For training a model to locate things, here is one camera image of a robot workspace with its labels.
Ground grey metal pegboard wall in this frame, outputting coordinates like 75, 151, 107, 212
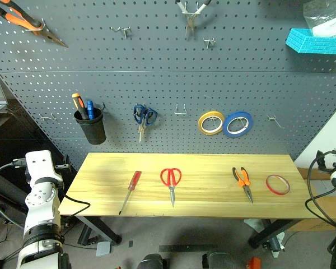
0, 0, 336, 172

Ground yellow tape roll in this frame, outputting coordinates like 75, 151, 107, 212
197, 110, 225, 136

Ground blue tape roll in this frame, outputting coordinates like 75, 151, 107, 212
222, 111, 254, 138

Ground black pen cup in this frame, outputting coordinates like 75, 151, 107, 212
73, 107, 107, 146

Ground blue pen in cup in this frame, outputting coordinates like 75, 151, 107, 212
86, 100, 96, 120

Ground orange black needle-nose pliers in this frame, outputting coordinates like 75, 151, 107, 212
231, 166, 254, 204

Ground black table leg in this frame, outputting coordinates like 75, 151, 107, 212
248, 219, 306, 249
72, 215, 122, 244

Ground black flat bar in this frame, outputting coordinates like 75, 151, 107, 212
158, 244, 218, 253

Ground red tape roll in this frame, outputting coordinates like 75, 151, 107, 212
265, 174, 291, 196

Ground dark rounded shape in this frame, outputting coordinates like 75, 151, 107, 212
139, 253, 169, 269

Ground grey foot pedal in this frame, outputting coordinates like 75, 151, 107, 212
95, 240, 113, 257

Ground orange block on floor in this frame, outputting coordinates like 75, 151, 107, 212
246, 257, 262, 269

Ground turquoise plastic tray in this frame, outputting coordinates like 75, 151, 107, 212
285, 27, 336, 55

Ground large orange black pliers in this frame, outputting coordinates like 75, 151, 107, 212
0, 0, 69, 49

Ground clear plastic bag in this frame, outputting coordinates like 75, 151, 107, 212
302, 0, 336, 37

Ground blue handled scissors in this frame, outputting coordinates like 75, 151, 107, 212
133, 104, 158, 143

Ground red handled scissors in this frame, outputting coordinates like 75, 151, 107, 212
160, 168, 183, 208

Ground red handled screwdriver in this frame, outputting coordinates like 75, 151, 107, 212
118, 170, 143, 216

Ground orange black handled screwdriver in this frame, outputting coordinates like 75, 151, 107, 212
72, 92, 90, 120

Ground white handled pliers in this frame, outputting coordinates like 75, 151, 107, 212
175, 0, 212, 40

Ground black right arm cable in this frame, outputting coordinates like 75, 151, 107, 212
305, 150, 336, 228

